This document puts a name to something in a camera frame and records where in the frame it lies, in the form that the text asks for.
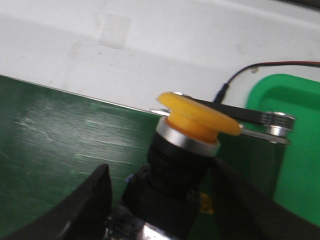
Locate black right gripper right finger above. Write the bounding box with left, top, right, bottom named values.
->
left=212, top=158, right=320, bottom=240

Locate green plastic tray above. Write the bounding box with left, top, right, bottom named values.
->
left=246, top=74, right=320, bottom=225

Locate green conveyor belt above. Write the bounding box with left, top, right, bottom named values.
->
left=0, top=76, right=289, bottom=240

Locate silver conveyor end roller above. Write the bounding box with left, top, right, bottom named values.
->
left=157, top=92, right=296, bottom=144

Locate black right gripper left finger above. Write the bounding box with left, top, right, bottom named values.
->
left=4, top=164, right=112, bottom=240

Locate red black cable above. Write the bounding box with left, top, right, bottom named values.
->
left=212, top=60, right=320, bottom=104

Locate yellow push button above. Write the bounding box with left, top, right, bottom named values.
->
left=106, top=92, right=241, bottom=240

